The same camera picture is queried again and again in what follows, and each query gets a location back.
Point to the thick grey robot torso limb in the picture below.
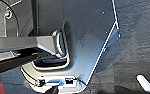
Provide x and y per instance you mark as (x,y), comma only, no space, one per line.
(24,41)

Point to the blue-grey robot wheeled base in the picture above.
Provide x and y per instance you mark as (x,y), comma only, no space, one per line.
(87,40)

